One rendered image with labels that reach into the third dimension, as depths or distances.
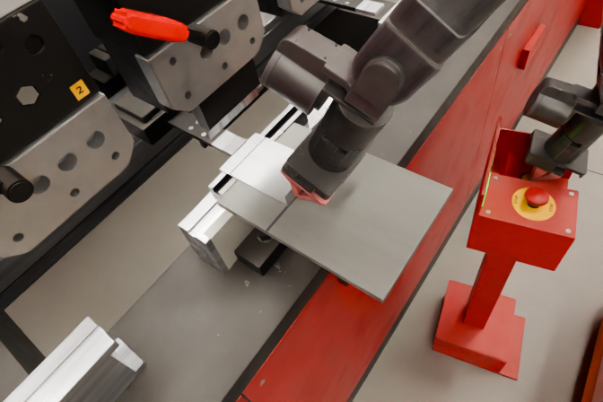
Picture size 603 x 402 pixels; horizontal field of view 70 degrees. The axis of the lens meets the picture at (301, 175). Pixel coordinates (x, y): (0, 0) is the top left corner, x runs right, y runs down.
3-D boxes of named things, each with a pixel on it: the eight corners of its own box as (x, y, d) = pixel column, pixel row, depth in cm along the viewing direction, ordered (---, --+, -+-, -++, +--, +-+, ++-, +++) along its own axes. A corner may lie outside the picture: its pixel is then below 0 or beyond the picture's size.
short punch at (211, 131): (215, 142, 57) (190, 84, 49) (205, 137, 58) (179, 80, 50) (263, 96, 61) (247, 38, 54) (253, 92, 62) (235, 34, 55)
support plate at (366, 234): (382, 303, 49) (382, 300, 48) (218, 205, 61) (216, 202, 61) (452, 193, 57) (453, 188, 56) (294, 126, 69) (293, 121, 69)
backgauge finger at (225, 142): (216, 181, 65) (205, 160, 61) (113, 124, 77) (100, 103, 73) (266, 131, 70) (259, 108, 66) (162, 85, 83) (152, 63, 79)
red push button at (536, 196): (543, 217, 77) (549, 205, 74) (519, 212, 78) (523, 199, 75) (546, 199, 79) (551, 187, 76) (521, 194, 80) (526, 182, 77)
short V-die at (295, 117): (228, 206, 64) (222, 194, 61) (214, 197, 65) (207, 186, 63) (308, 121, 72) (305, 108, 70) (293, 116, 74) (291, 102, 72)
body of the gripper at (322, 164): (281, 168, 50) (296, 137, 44) (329, 114, 55) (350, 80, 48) (325, 203, 50) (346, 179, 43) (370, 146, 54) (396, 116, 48)
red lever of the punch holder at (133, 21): (130, 10, 32) (222, 31, 40) (98, -1, 34) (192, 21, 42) (126, 35, 32) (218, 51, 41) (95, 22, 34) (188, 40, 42)
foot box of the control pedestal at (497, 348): (516, 380, 129) (527, 369, 120) (432, 350, 138) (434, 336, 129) (524, 318, 140) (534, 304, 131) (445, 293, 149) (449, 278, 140)
